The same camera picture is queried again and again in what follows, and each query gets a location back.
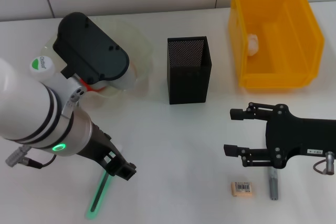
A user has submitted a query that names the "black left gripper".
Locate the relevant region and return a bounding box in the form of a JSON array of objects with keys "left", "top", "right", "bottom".
[{"left": 77, "top": 123, "right": 138, "bottom": 182}]

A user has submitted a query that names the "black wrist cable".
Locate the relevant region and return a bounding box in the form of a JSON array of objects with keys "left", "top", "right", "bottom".
[
  {"left": 5, "top": 145, "right": 57, "bottom": 169},
  {"left": 313, "top": 159, "right": 328, "bottom": 175}
]

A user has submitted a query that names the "silver right wrist post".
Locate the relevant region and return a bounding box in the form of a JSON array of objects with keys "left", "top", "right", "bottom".
[{"left": 324, "top": 151, "right": 336, "bottom": 175}]

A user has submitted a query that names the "green utility knife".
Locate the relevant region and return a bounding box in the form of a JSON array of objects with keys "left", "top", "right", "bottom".
[{"left": 85, "top": 144, "right": 123, "bottom": 220}]

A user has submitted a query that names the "grey glitter pen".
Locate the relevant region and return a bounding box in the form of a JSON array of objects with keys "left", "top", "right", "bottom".
[{"left": 267, "top": 167, "right": 279, "bottom": 200}]

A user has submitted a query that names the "white paper ball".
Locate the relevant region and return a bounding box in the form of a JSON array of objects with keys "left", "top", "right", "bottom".
[{"left": 247, "top": 34, "right": 260, "bottom": 56}]

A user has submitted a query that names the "green glass fruit plate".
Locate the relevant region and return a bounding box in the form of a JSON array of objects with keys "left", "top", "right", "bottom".
[{"left": 39, "top": 16, "right": 154, "bottom": 109}]

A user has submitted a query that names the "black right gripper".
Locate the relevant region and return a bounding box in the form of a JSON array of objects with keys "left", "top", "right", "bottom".
[{"left": 223, "top": 102, "right": 336, "bottom": 169}]

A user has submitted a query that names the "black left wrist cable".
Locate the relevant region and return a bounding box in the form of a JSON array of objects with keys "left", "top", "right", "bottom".
[{"left": 5, "top": 145, "right": 57, "bottom": 169}]

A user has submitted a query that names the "yellow plastic bin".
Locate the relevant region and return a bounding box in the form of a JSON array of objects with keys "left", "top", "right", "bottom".
[{"left": 227, "top": 0, "right": 326, "bottom": 90}]

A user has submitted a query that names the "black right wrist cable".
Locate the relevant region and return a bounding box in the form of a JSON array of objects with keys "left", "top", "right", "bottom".
[{"left": 313, "top": 159, "right": 328, "bottom": 175}]

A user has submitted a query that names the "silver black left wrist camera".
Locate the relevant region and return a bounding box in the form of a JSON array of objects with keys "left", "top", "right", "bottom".
[{"left": 52, "top": 12, "right": 137, "bottom": 91}]

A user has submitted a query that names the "black mesh pen holder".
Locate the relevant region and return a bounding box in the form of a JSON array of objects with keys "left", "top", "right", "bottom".
[{"left": 167, "top": 36, "right": 212, "bottom": 105}]

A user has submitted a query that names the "beige eraser with barcode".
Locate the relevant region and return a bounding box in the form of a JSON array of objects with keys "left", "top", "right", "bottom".
[{"left": 230, "top": 181, "right": 255, "bottom": 198}]

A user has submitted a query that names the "red-orange knitted toy orange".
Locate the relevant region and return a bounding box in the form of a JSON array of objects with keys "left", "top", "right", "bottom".
[{"left": 78, "top": 63, "right": 137, "bottom": 92}]

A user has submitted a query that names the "clear green-label water bottle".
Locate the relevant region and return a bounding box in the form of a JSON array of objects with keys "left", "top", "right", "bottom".
[{"left": 29, "top": 55, "right": 57, "bottom": 82}]

